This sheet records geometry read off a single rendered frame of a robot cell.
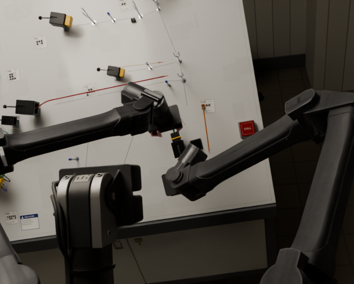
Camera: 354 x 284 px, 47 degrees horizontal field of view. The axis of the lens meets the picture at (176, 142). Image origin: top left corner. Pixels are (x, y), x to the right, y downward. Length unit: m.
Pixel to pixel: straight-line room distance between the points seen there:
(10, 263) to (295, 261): 0.46
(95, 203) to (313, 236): 0.38
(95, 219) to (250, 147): 0.55
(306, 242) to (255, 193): 0.85
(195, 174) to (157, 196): 0.55
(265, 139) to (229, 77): 0.66
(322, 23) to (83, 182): 2.89
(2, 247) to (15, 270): 0.08
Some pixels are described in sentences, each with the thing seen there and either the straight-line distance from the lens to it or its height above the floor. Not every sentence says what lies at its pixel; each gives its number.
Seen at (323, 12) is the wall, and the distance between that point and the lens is 3.19.
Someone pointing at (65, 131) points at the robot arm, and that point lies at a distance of 1.02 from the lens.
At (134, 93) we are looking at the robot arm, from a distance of 1.14.
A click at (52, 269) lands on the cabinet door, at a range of 1.91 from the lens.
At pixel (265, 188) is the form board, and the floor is 0.91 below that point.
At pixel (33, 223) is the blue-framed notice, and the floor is 0.91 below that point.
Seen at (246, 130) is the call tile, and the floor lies 1.10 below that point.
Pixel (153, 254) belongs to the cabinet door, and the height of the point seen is 0.62.
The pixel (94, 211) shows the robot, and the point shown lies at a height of 1.74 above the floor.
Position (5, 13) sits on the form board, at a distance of 1.79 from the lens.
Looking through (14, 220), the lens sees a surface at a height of 0.93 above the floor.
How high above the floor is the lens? 2.04
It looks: 40 degrees down
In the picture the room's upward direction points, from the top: 14 degrees counter-clockwise
